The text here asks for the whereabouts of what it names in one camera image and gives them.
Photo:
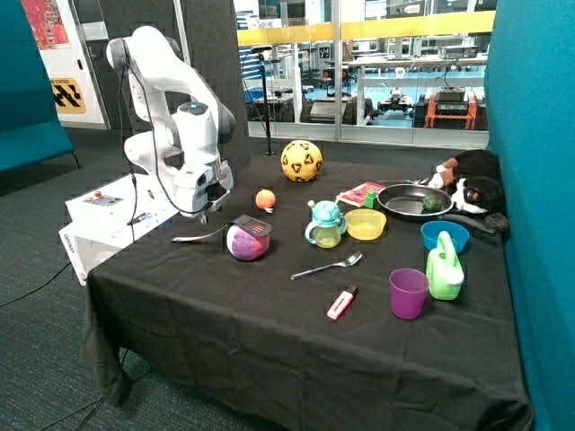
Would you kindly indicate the teal partition wall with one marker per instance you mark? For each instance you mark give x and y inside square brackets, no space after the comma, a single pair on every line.
[529,85]

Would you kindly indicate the purple plastic cup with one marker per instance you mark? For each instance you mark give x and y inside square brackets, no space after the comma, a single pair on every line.
[408,291]

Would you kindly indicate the black tablecloth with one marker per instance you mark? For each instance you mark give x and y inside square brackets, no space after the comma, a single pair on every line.
[248,335]

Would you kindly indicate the teal yellow sippy cup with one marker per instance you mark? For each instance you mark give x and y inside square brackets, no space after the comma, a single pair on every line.
[327,224]

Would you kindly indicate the yellow black soccer ball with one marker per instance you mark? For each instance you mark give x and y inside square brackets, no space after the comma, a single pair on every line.
[301,161]

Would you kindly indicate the green toy block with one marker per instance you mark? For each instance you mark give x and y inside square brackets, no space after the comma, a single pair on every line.
[370,199]

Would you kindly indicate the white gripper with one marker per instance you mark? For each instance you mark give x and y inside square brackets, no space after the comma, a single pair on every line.
[202,188]

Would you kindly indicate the silver fork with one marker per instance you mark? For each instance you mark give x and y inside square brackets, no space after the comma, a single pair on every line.
[348,262]

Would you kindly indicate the teal sofa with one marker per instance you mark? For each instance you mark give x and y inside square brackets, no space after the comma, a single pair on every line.
[30,129]

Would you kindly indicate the yellow plastic bowl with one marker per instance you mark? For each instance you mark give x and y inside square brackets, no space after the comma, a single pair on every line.
[365,224]

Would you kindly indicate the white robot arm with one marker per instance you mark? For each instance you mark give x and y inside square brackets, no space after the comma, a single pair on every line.
[188,123]

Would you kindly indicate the black frying pan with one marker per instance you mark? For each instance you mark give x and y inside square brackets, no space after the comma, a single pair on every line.
[406,201]

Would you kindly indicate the pink highlighter marker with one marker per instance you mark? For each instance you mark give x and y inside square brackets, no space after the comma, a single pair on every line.
[342,302]

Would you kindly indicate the black slotted spatula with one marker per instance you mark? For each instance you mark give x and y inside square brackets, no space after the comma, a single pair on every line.
[254,227]

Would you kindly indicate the red book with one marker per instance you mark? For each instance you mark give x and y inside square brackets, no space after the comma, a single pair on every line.
[356,196]

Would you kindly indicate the plush dog toy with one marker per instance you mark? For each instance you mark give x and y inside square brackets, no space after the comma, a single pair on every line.
[473,180]

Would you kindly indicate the green broccoli toy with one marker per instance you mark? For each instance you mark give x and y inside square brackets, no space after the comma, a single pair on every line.
[431,204]

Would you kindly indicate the red wall poster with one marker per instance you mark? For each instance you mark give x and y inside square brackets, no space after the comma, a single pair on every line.
[46,24]

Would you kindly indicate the green toy watering can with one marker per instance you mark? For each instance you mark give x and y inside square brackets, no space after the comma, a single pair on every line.
[444,270]

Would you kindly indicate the pink purple white plush ball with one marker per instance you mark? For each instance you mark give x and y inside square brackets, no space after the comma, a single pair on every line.
[244,246]

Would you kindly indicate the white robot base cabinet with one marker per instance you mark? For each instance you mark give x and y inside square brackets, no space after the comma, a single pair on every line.
[108,219]

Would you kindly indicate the small orange foam ball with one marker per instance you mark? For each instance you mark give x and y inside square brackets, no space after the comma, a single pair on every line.
[265,200]

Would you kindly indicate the black tripod stand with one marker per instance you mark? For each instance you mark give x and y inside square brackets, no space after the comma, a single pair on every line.
[260,50]

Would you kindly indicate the yellow black sign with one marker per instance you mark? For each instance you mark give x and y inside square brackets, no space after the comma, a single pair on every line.
[68,96]

